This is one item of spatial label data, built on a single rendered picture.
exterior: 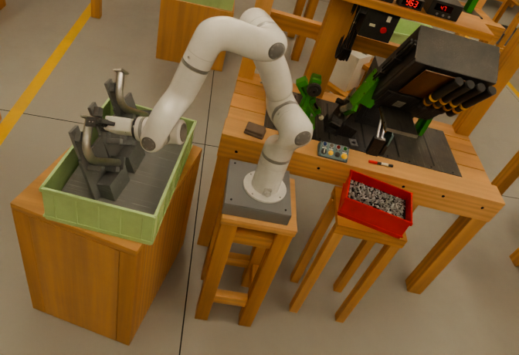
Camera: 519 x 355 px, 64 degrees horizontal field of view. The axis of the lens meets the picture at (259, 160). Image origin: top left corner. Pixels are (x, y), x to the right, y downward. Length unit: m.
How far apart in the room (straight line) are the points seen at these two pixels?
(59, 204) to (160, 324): 0.99
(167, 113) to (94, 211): 0.51
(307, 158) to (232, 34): 1.00
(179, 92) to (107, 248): 0.71
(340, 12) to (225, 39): 1.21
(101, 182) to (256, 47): 0.82
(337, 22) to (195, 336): 1.81
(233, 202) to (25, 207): 0.79
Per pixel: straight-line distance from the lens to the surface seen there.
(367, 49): 2.56
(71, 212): 1.67
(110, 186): 1.68
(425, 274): 2.87
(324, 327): 2.60
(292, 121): 1.48
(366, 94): 2.16
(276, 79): 1.38
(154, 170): 1.85
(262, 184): 1.71
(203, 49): 1.24
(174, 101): 1.31
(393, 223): 1.98
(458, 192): 2.36
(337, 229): 1.97
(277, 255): 1.90
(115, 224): 1.64
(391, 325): 2.81
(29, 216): 1.83
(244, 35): 1.24
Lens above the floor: 2.14
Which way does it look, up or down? 40 degrees down
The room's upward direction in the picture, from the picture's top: 18 degrees clockwise
